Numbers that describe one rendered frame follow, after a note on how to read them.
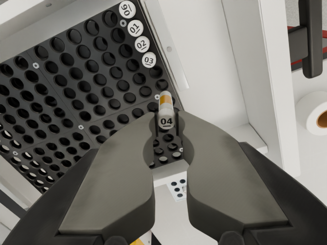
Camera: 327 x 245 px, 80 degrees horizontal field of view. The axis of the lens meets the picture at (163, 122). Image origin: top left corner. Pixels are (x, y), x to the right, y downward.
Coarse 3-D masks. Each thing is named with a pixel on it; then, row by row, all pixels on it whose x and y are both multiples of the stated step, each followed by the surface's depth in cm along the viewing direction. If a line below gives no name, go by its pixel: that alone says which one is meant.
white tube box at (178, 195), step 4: (180, 180) 42; (184, 180) 42; (168, 184) 41; (172, 184) 42; (176, 184) 42; (180, 184) 41; (184, 184) 41; (168, 188) 41; (172, 188) 42; (176, 188) 43; (180, 188) 42; (172, 192) 42; (176, 192) 42; (180, 192) 42; (176, 196) 43; (180, 196) 43; (184, 196) 43; (176, 200) 43; (180, 200) 43
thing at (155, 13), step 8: (152, 0) 20; (152, 8) 21; (160, 8) 21; (152, 16) 21; (160, 16) 21; (160, 24) 22; (160, 32) 22; (168, 32) 22; (160, 40) 22; (168, 40) 22; (168, 48) 23; (168, 56) 23; (176, 56) 23; (176, 64) 24; (176, 72) 24; (176, 80) 25; (184, 80) 25; (184, 88) 25
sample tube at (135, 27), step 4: (132, 20) 16; (136, 20) 16; (128, 24) 16; (132, 24) 16; (136, 24) 16; (140, 24) 16; (128, 28) 16; (132, 28) 16; (136, 28) 16; (140, 28) 16; (132, 32) 16; (136, 32) 16; (140, 32) 16; (136, 36) 16
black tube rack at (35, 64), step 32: (64, 32) 17; (96, 32) 20; (0, 64) 18; (32, 64) 18; (64, 64) 19; (96, 64) 21; (128, 64) 21; (0, 96) 20; (32, 96) 23; (64, 96) 20; (96, 96) 23; (128, 96) 23; (0, 128) 22; (32, 128) 22; (64, 128) 22; (96, 128) 25; (160, 128) 26; (32, 160) 24; (64, 160) 28; (160, 160) 25
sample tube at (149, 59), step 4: (148, 52) 18; (152, 52) 18; (144, 56) 17; (148, 56) 17; (152, 56) 17; (144, 60) 17; (148, 60) 17; (152, 60) 17; (144, 64) 17; (148, 64) 17; (152, 64) 17
